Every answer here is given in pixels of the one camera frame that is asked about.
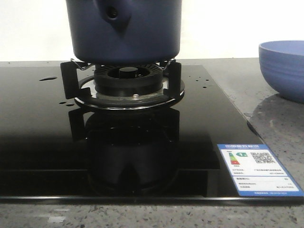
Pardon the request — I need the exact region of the light blue bowl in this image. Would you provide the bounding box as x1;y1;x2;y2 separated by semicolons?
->
258;40;304;103

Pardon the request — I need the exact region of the blue energy efficiency label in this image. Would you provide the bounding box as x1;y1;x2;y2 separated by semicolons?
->
218;144;304;197

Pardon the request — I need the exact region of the dark blue cooking pot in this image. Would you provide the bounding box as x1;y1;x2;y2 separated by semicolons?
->
66;0;182;65

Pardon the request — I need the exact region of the black gas burner head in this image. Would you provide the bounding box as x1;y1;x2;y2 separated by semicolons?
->
94;64;163;96

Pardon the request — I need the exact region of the black glass gas stove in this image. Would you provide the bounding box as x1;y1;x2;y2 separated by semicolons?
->
0;65;304;205

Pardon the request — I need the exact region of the black pot support grate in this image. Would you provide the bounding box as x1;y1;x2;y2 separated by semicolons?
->
60;59;185;110

